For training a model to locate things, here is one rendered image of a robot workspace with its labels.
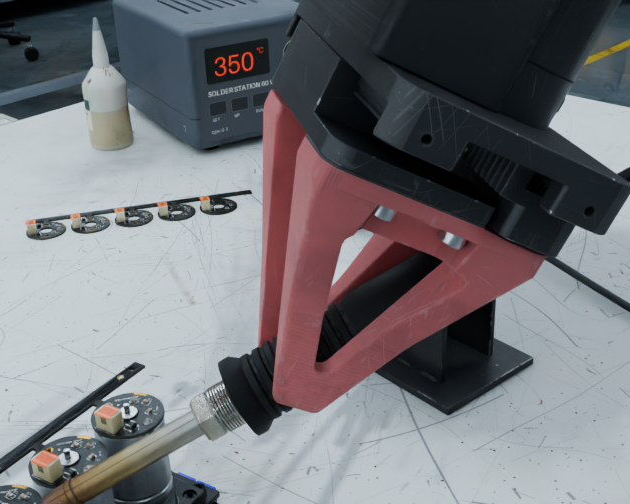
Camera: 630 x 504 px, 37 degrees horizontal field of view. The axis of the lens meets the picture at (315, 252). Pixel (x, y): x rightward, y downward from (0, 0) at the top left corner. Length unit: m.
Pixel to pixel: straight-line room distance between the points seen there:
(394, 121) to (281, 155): 0.07
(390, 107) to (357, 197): 0.03
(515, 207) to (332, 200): 0.04
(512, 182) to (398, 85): 0.04
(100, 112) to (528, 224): 0.55
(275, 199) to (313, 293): 0.04
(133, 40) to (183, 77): 0.10
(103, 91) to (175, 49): 0.07
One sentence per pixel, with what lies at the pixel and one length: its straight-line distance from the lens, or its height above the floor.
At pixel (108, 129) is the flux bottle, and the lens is 0.75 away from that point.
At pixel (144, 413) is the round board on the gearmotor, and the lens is 0.33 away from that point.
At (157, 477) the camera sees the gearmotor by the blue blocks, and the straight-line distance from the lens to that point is 0.34.
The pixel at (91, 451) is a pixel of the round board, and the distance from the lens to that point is 0.32.
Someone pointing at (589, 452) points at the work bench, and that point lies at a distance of 0.42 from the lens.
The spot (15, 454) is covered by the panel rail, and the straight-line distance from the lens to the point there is 0.33.
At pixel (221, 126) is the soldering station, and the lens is 0.72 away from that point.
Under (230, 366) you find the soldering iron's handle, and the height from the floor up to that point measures 0.86.
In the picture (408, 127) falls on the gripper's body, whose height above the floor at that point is 0.94.
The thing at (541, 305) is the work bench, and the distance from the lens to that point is 0.52.
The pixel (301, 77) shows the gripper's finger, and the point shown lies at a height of 0.93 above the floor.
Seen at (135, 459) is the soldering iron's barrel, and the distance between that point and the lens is 0.28.
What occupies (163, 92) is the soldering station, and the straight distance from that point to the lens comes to 0.75.
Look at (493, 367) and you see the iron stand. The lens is 0.46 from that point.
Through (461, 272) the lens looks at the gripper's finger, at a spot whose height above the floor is 0.89.
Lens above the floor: 1.01
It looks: 27 degrees down
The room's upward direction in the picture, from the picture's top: 2 degrees counter-clockwise
